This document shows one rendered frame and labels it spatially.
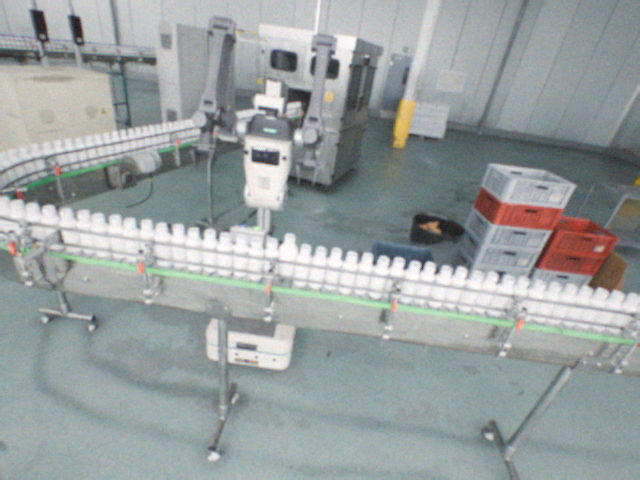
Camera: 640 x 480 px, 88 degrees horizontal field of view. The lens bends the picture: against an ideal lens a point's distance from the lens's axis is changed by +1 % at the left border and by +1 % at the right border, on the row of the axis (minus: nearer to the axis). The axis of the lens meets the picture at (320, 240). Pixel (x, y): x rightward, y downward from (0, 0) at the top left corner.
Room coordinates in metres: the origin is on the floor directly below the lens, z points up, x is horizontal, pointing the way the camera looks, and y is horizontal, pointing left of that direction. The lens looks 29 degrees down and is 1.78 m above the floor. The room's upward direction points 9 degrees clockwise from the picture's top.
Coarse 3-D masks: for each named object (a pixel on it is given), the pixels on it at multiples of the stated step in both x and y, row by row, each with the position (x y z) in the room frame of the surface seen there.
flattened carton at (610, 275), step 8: (608, 256) 2.98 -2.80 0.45; (616, 256) 2.89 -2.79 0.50; (608, 264) 2.94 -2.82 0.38; (616, 264) 2.86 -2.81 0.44; (624, 264) 2.79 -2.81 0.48; (600, 272) 3.00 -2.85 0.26; (608, 272) 2.91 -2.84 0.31; (616, 272) 2.83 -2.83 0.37; (624, 272) 2.76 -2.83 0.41; (592, 280) 3.04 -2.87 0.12; (600, 280) 2.96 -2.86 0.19; (608, 280) 2.88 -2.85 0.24; (616, 280) 2.80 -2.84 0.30; (592, 288) 3.00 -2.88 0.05; (608, 288) 2.84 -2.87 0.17; (616, 288) 2.77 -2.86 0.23
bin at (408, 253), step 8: (376, 248) 1.58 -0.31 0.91; (384, 248) 1.58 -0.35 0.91; (392, 248) 1.58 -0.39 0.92; (400, 248) 1.58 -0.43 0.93; (408, 248) 1.58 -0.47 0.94; (416, 248) 1.59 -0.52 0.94; (424, 248) 1.59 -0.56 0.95; (376, 256) 1.42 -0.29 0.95; (392, 256) 1.58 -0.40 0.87; (400, 256) 1.58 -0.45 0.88; (408, 256) 1.58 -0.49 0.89; (416, 256) 1.59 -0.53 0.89; (424, 256) 1.59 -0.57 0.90; (432, 256) 1.52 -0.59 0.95; (408, 264) 1.59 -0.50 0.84; (424, 264) 1.59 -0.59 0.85; (440, 272) 1.37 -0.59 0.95
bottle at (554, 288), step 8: (552, 288) 1.05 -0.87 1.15; (560, 288) 1.04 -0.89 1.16; (544, 296) 1.05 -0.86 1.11; (552, 296) 1.04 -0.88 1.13; (544, 304) 1.04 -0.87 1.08; (552, 304) 1.03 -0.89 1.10; (536, 312) 1.04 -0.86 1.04; (544, 312) 1.03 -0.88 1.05; (536, 320) 1.04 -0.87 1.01; (544, 320) 1.03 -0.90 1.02
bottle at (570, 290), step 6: (564, 288) 1.07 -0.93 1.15; (570, 288) 1.05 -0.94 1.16; (576, 288) 1.06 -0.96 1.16; (564, 294) 1.05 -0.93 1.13; (570, 294) 1.05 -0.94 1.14; (558, 300) 1.05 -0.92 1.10; (564, 300) 1.04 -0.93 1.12; (570, 300) 1.04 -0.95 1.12; (558, 306) 1.04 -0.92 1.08; (564, 306) 1.04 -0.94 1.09; (552, 312) 1.05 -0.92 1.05; (558, 312) 1.04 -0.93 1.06; (564, 312) 1.04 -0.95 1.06
